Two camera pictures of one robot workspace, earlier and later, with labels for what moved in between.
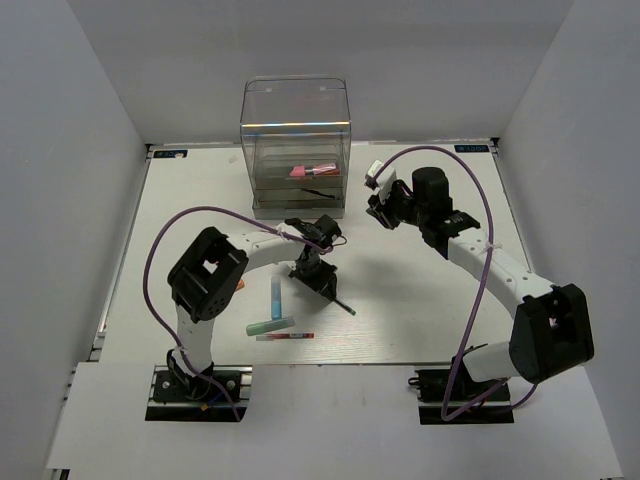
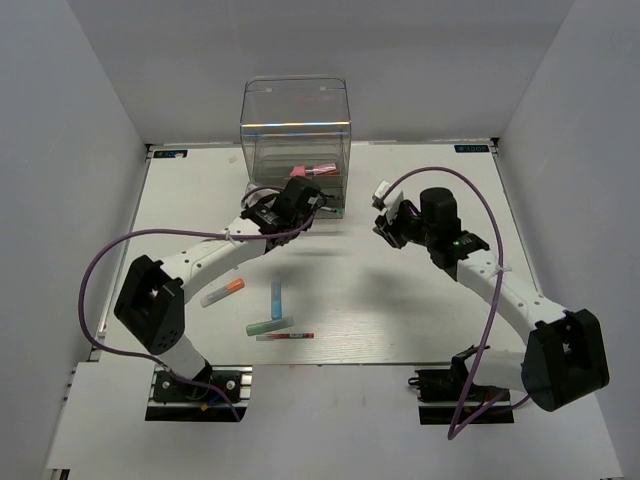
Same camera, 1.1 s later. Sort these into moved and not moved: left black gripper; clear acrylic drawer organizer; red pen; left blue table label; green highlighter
Moved: left black gripper
Not moved: green highlighter; clear acrylic drawer organizer; left blue table label; red pen
